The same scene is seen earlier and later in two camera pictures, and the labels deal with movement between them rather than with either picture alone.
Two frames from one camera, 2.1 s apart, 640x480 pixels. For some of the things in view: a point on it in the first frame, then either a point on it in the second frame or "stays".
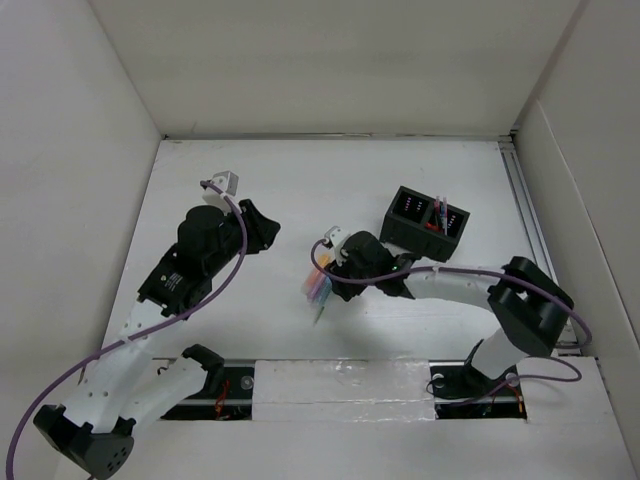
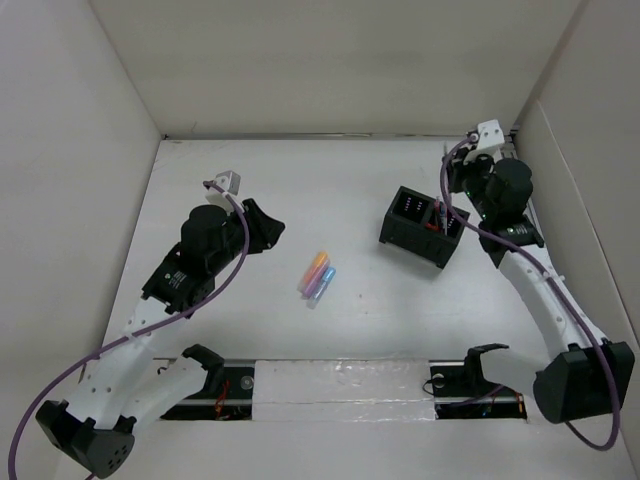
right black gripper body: x=350 y=269 → x=470 y=175
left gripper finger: x=263 y=237 stays
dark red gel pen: x=437 y=210 stays
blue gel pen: x=444 y=216 stays
